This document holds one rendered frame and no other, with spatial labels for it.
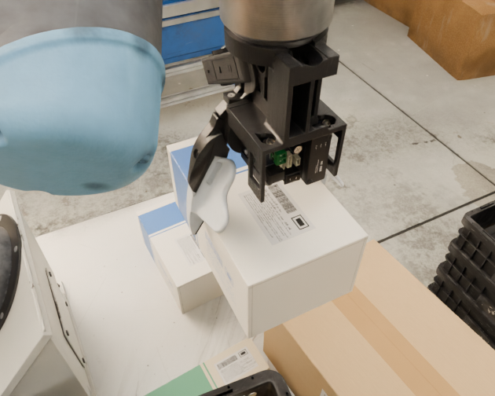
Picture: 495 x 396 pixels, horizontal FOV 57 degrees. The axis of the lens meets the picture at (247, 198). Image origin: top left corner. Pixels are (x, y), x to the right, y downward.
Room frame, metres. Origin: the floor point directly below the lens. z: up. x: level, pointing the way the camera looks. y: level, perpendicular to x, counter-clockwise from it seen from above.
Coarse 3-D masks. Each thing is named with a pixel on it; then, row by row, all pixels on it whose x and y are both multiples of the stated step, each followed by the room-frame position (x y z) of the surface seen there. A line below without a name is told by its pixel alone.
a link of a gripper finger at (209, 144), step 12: (216, 120) 0.30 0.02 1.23; (204, 132) 0.30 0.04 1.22; (216, 132) 0.29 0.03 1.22; (204, 144) 0.29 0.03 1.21; (216, 144) 0.29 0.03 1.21; (192, 156) 0.29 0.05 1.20; (204, 156) 0.29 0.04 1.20; (192, 168) 0.29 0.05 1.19; (204, 168) 0.29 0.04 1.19; (192, 180) 0.29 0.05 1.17
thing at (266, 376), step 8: (248, 376) 0.22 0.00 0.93; (256, 376) 0.22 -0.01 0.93; (264, 376) 0.22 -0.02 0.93; (272, 376) 0.22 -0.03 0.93; (280, 376) 0.22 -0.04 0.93; (232, 384) 0.21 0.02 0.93; (240, 384) 0.21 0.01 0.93; (248, 384) 0.21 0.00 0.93; (256, 384) 0.21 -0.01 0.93; (264, 384) 0.21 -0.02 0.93; (272, 384) 0.21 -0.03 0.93; (280, 384) 0.21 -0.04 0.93; (208, 392) 0.20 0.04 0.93; (216, 392) 0.20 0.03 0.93; (224, 392) 0.20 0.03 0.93; (232, 392) 0.20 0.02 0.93; (240, 392) 0.20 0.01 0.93; (280, 392) 0.20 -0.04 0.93; (288, 392) 0.20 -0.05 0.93
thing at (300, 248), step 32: (288, 192) 0.31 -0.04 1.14; (320, 192) 0.31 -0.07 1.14; (256, 224) 0.27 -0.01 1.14; (288, 224) 0.27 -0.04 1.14; (320, 224) 0.27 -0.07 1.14; (352, 224) 0.27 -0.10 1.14; (224, 256) 0.25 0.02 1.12; (256, 256) 0.23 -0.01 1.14; (288, 256) 0.23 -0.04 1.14; (320, 256) 0.23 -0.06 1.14; (352, 256) 0.25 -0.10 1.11; (224, 288) 0.25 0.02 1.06; (256, 288) 0.21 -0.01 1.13; (288, 288) 0.22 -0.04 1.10; (320, 288) 0.24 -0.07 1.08; (352, 288) 0.26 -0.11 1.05; (256, 320) 0.21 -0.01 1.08; (288, 320) 0.22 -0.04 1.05
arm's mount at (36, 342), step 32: (0, 224) 0.44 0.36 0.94; (32, 256) 0.40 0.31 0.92; (32, 288) 0.31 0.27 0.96; (0, 320) 0.30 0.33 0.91; (32, 320) 0.27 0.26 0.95; (64, 320) 0.36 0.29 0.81; (0, 352) 0.26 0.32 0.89; (32, 352) 0.24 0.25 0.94; (64, 352) 0.27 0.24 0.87; (0, 384) 0.23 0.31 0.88; (32, 384) 0.23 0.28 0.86; (64, 384) 0.25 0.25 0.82
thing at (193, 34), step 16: (176, 0) 2.04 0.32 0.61; (176, 16) 2.04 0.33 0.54; (192, 16) 2.06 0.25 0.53; (208, 16) 2.09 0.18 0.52; (176, 32) 2.03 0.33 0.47; (192, 32) 2.07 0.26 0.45; (208, 32) 2.10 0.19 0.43; (176, 48) 2.03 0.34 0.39; (192, 48) 2.07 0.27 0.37; (208, 48) 2.10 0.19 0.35
